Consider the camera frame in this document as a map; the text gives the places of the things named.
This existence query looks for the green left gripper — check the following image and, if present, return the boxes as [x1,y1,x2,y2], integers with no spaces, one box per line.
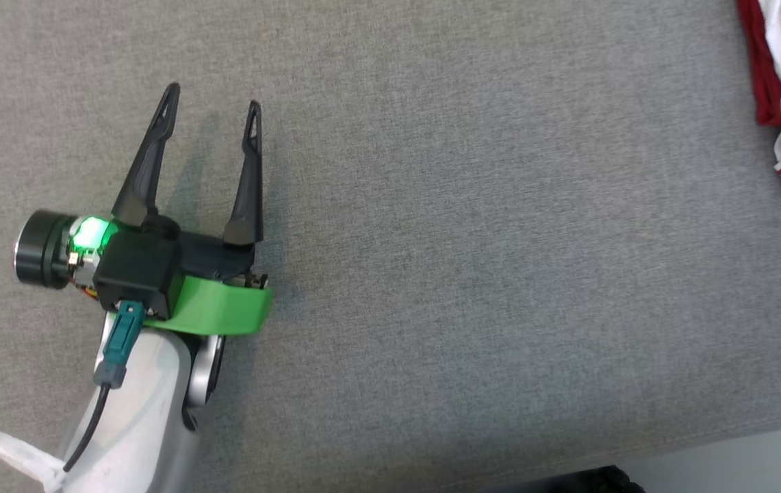
[14,82,274,337]

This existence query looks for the teal plug camera cable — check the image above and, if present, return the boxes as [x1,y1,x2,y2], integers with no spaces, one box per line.
[62,300,146,473]

